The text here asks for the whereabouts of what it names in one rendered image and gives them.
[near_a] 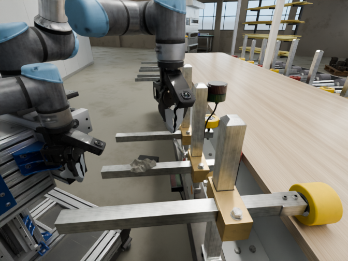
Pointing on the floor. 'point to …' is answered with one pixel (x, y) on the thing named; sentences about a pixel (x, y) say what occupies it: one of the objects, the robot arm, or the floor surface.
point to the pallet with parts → (338, 70)
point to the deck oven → (192, 24)
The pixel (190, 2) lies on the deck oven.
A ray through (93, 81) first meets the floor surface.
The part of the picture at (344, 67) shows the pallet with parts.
